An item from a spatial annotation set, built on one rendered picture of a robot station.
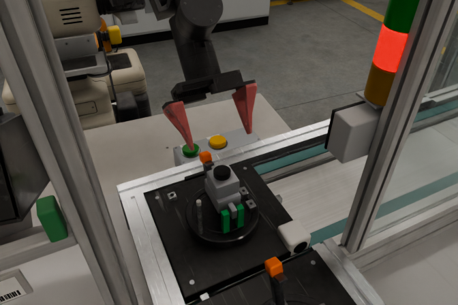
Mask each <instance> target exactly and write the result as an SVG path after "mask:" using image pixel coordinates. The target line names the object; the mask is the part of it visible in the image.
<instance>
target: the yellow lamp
mask: <svg viewBox="0 0 458 305"><path fill-rule="evenodd" d="M394 78H395V72H390V71H386V70H383V69H380V68H379V67H377V66H376V65H375V64H374V63H373V61H372V64H371V68H370V71H369V75H368V79H367V83H366V86H365V90H364V96H365V97H366V99H368V100H369V101H370V102H372V103H374V104H377V105H379V106H385V105H386V101H387V99H388V95H389V93H390V90H391V87H392V84H393V80H394Z"/></svg>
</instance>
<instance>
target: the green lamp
mask: <svg viewBox="0 0 458 305"><path fill-rule="evenodd" d="M419 1H420V0H389V2H388V6H387V9H386V13H385V17H384V21H383V24H384V26H385V27H387V28H388V29H390V30H393V31H396V32H400V33H409V32H410V28H411V26H412V22H413V20H414V16H415V13H416V9H417V7H418V3H419Z"/></svg>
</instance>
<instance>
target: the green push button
mask: <svg viewBox="0 0 458 305"><path fill-rule="evenodd" d="M182 151H183V154H184V155H185V156H187V157H193V156H196V155H197V154H198V153H199V146H198V145H197V144H195V143H194V150H190V149H189V147H188V145H187V144H186V145H184V146H183V147H182Z"/></svg>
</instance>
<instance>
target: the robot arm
mask: <svg viewBox="0 0 458 305"><path fill-rule="evenodd" d="M149 1H150V4H151V7H152V8H153V11H154V14H155V17H156V19H157V21H159V20H163V19H166V18H170V17H171V18H170V19H169V24H170V28H171V31H172V36H173V38H174V42H175V46H176V48H177V52H178V56H179V60H180V63H181V67H182V70H183V74H184V77H185V81H184V82H180V83H177V84H176V85H175V86H174V88H173V89H172V90H171V95H172V99H173V101H168V102H166V103H165V104H164V105H163V106H162V110H163V112H164V115H165V116H166V117H167V118H168V120H169V121H170V122H171V123H172V124H173V125H174V126H175V127H176V128H177V130H178V131H179V132H180V134H181V135H182V136H183V139H184V140H185V142H186V144H187V145H188V147H189V149H190V150H194V143H193V140H192V135H191V131H190V128H189V123H188V120H187V115H186V112H185V107H184V105H186V104H189V103H194V102H197V101H202V100H205V99H206V98H207V96H206V93H210V92H211V94H216V93H220V92H224V91H229V90H232V89H236V92H235V93H233V94H232V98H233V100H234V103H235V106H236V108H237V110H238V113H239V116H240V118H241V121H242V124H243V126H244V128H245V131H246V133H247V134H251V133H252V113H253V108H254V102H255V98H256V91H257V84H256V80H248V81H245V82H244V81H243V78H242V75H241V72H240V69H238V70H234V71H228V72H225V73H221V71H220V68H219V63H218V60H217V56H216V53H215V49H214V47H213V44H212V39H211V35H210V34H211V32H212V30H213V29H214V28H215V25H216V24H217V22H218V21H219V19H220V18H221V16H222V13H223V3H222V0H149ZM109 4H110V11H107V10H106V13H109V14H111V13H117V12H127V11H132V10H143V9H145V6H146V3H145V0H109Z"/></svg>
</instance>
